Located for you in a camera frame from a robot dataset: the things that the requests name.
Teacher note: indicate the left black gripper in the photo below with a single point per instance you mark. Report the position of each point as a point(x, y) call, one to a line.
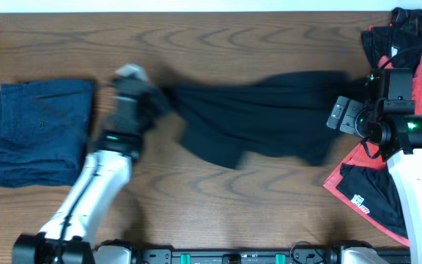
point(145, 101)

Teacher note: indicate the black t-shirt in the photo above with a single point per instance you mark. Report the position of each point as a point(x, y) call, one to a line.
point(279, 116)

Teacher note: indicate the red and black garment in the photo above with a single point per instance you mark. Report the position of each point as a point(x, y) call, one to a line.
point(364, 184)

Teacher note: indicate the folded blue denim garment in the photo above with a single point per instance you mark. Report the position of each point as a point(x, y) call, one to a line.
point(43, 131)

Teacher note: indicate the black mounting rail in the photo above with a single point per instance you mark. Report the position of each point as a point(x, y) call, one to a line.
point(302, 252)

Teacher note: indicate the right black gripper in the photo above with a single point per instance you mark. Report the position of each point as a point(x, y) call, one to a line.
point(347, 122)

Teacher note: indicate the black patterned garment with orange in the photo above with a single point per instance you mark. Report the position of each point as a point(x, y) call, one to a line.
point(404, 31)

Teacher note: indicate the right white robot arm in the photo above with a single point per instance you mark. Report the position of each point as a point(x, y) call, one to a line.
point(388, 120)

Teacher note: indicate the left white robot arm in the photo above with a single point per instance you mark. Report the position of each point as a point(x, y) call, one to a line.
point(69, 236)

